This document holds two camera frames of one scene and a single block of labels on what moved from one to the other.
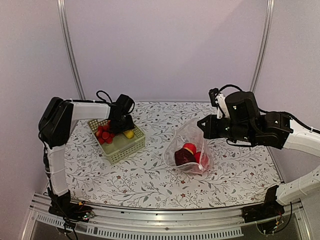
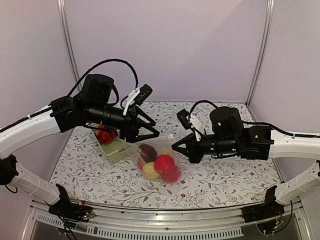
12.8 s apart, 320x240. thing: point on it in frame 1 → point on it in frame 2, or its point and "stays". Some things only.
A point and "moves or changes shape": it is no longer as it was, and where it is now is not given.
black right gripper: x=209 y=133 → x=191 y=151
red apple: x=191 y=147 moves or changes shape
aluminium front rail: x=41 y=224 stays
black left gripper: x=130 y=125 → x=133 y=124
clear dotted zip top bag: x=186 y=149 → x=158 y=159
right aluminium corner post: x=266 y=30 stays
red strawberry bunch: x=103 y=134 stays
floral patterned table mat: x=240 y=176 stays
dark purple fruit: x=182 y=156 → x=148 y=153
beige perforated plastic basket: x=121 y=146 stays
